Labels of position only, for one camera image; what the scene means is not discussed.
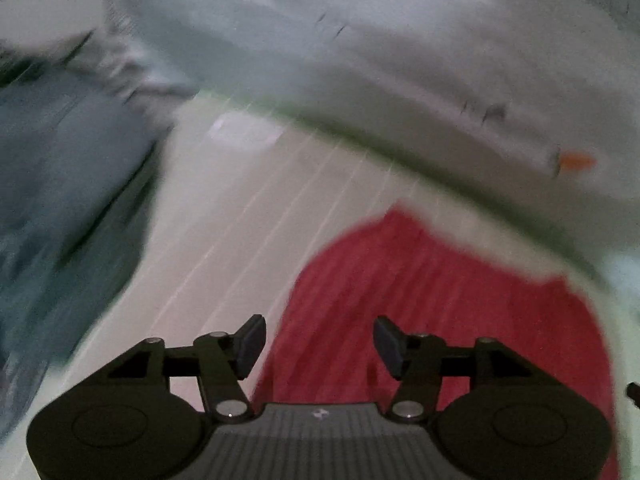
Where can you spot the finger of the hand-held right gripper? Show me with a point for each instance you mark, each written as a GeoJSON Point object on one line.
{"type": "Point", "coordinates": [635, 393]}

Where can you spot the light grey cloth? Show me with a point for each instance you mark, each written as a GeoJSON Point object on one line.
{"type": "Point", "coordinates": [380, 55]}

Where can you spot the small orange tag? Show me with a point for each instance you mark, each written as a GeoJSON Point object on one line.
{"type": "Point", "coordinates": [577, 160]}

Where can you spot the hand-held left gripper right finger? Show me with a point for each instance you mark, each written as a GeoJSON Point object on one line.
{"type": "Point", "coordinates": [391, 349]}

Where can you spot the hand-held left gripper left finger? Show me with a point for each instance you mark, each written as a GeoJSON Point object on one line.
{"type": "Point", "coordinates": [249, 349]}

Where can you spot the blue-grey garment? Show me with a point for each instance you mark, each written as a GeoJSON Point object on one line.
{"type": "Point", "coordinates": [65, 185]}

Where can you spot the red garment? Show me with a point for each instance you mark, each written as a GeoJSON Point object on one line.
{"type": "Point", "coordinates": [400, 270]}

